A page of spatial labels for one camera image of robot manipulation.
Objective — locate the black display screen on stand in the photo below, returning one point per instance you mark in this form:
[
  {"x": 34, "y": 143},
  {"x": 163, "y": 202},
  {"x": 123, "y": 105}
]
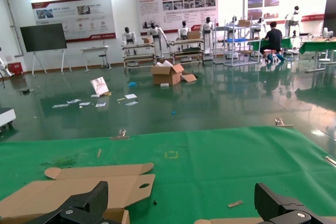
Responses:
[{"x": 43, "y": 37}]

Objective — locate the small wooden stick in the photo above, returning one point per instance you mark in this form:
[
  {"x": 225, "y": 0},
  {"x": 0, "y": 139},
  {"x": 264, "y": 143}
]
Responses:
[{"x": 99, "y": 153}]

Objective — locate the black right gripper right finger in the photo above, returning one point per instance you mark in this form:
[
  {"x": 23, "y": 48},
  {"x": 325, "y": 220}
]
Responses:
[{"x": 273, "y": 208}]

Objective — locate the small white table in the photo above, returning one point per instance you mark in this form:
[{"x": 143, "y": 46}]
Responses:
[{"x": 95, "y": 49}]

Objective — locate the seated person in black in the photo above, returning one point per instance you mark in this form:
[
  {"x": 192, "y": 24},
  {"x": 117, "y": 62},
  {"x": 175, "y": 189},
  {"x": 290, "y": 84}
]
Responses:
[{"x": 273, "y": 37}]

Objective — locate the white paper sheet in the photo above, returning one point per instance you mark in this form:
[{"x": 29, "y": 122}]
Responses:
[
  {"x": 84, "y": 104},
  {"x": 100, "y": 105},
  {"x": 74, "y": 101},
  {"x": 60, "y": 105},
  {"x": 130, "y": 96},
  {"x": 131, "y": 103}
]

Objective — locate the small closed cardboard box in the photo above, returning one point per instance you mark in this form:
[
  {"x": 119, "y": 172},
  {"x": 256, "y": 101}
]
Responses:
[
  {"x": 147, "y": 40},
  {"x": 244, "y": 23},
  {"x": 193, "y": 35}
]

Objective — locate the white metal rack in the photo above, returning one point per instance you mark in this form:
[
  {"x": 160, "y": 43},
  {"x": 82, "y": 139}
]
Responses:
[{"x": 233, "y": 27}]

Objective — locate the white foam piece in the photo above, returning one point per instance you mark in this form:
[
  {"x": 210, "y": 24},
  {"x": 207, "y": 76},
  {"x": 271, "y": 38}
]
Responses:
[{"x": 164, "y": 85}]

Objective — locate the small wooden chip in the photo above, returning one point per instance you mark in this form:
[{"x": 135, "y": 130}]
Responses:
[{"x": 235, "y": 203}]

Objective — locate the white leaning sign on floor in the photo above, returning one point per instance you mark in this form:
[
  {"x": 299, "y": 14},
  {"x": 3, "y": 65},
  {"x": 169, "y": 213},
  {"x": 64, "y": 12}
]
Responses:
[{"x": 99, "y": 86}]

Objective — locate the black monitor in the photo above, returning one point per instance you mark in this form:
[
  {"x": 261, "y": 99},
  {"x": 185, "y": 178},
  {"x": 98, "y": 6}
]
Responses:
[{"x": 330, "y": 16}]

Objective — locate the clear plastic scrap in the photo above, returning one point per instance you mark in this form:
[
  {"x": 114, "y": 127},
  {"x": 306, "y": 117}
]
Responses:
[{"x": 61, "y": 161}]

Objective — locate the blue plastic bin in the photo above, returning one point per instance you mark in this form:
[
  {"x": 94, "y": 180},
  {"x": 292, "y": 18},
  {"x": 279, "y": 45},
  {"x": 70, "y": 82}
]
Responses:
[{"x": 236, "y": 40}]

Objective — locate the metal frame workbench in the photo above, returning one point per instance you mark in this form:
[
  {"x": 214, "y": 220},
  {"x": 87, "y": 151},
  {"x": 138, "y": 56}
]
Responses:
[
  {"x": 187, "y": 54},
  {"x": 139, "y": 56}
]

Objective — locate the white black humanoid robot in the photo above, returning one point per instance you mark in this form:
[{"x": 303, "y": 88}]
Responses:
[
  {"x": 155, "y": 33},
  {"x": 183, "y": 31},
  {"x": 233, "y": 22},
  {"x": 260, "y": 24},
  {"x": 293, "y": 20},
  {"x": 207, "y": 28},
  {"x": 129, "y": 37}
]

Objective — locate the red box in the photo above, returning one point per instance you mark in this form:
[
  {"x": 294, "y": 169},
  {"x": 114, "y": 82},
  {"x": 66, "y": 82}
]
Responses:
[{"x": 15, "y": 68}]

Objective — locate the black stool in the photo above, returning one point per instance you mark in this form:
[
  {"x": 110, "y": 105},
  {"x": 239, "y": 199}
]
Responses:
[{"x": 104, "y": 61}]

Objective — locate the large open cardboard box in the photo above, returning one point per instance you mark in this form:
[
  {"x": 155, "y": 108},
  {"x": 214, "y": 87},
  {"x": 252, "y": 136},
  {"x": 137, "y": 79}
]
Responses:
[{"x": 166, "y": 75}]

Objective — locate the blue cloth piece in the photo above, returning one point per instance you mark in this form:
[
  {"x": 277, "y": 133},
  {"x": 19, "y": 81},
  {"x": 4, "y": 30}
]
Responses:
[{"x": 132, "y": 84}]

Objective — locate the green table cloth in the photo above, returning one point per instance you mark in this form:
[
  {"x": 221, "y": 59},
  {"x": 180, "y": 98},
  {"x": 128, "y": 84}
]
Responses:
[{"x": 210, "y": 171}]

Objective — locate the green covered table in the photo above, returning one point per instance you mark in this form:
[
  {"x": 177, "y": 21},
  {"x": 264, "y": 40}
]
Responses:
[
  {"x": 284, "y": 42},
  {"x": 317, "y": 47}
]

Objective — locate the white wheeled cart base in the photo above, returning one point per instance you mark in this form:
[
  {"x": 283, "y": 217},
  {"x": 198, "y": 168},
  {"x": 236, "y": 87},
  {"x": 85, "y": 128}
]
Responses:
[{"x": 6, "y": 117}]

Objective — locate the open brown cardboard box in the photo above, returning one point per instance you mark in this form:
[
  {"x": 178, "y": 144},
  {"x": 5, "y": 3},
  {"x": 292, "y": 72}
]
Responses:
[
  {"x": 65, "y": 195},
  {"x": 231, "y": 221}
]

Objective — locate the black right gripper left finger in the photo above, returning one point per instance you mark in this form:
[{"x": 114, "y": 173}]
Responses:
[{"x": 89, "y": 205}]

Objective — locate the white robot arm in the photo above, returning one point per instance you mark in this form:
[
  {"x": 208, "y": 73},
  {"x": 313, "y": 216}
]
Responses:
[{"x": 4, "y": 66}]

